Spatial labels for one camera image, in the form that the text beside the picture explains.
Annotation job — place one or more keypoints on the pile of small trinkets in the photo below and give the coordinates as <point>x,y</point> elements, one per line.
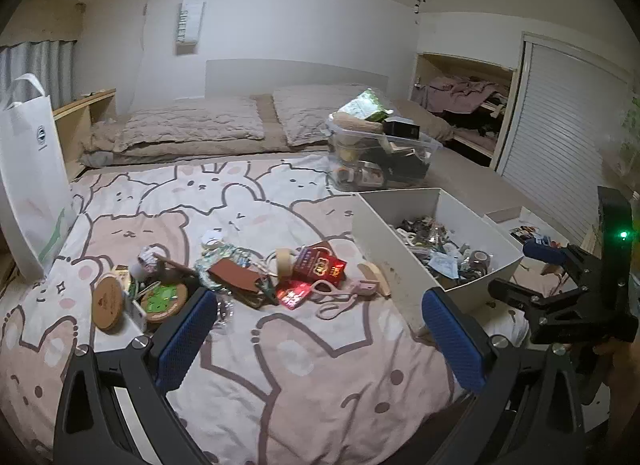
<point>445,250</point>

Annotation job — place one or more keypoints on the clear plastic storage bin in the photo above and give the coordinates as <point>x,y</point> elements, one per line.
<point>395,165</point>

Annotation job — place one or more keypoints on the grey curtain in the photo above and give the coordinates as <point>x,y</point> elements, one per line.
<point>35,65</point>

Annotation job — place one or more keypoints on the beige quilt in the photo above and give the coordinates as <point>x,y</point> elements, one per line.
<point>225,149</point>

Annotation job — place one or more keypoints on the printed blanket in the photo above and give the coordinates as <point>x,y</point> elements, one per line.
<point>300,385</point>

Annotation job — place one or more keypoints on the beige curtain pelmet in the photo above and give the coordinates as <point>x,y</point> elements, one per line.
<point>45,15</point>

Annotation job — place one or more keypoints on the pink scissors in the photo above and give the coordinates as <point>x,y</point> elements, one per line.
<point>340,295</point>

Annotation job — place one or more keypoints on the teal striped ribbon bundle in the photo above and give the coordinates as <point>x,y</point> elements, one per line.
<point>220,257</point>

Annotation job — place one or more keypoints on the white shoe box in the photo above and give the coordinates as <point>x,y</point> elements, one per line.
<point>380,245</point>

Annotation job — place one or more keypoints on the white headboard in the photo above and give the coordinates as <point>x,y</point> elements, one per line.
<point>300,75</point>

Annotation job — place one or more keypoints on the green patterned round coaster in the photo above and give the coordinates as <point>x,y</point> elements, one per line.
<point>162,301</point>

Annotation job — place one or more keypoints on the white shutter door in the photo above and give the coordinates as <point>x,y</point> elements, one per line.
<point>565,135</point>

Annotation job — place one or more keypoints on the red box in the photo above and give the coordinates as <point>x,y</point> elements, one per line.
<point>312,262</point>

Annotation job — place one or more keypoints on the white hanging wall bag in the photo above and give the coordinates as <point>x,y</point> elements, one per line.
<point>190,20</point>

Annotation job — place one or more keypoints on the pile of clothes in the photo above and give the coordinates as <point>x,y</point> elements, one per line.
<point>465,92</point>

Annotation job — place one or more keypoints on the small yellow packet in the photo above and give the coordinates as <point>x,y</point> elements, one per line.
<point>121,272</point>

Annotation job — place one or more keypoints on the green plant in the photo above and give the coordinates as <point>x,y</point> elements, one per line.
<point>631,135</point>

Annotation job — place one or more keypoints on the beige pillow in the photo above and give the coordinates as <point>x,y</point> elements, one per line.
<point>320,112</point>
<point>190,122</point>

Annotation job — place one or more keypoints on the beige tape roll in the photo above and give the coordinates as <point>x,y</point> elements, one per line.
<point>285,261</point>

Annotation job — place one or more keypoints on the white paper bag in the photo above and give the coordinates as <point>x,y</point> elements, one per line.
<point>30,185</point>

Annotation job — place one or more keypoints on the small black box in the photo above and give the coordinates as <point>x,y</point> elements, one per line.
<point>402,127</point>

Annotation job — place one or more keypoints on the red shiny packet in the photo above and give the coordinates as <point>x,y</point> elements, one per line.
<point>292,295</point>

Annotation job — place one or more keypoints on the green snack bag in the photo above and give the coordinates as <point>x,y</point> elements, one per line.
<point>365,102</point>

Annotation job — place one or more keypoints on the clear plastic wrapper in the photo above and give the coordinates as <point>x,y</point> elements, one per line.
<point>224,310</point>

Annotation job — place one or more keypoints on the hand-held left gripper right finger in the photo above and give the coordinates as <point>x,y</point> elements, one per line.
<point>455,340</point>

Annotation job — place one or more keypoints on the brown leather pouch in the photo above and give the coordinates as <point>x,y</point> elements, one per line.
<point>232,277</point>

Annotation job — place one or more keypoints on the wooden bedside shelf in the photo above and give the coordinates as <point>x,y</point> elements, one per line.
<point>75,130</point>

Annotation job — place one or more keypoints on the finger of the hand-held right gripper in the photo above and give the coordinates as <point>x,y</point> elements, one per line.
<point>510,291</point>
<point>542,251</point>

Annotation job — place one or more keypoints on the brown rimmed wooden coaster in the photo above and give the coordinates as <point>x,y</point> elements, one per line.
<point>175,265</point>

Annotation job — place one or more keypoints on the wooden wall niche shelf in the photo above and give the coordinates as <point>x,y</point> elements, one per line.
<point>502,110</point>

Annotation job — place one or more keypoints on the person's right forearm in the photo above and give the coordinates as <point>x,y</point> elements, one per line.
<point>622,375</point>

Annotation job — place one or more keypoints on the dark green clip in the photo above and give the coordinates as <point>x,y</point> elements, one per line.
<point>266,291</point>

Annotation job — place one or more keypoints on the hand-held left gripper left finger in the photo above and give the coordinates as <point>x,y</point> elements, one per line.
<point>187,330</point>

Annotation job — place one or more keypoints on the plain round wooden coaster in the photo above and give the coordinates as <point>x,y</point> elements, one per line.
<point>107,302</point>

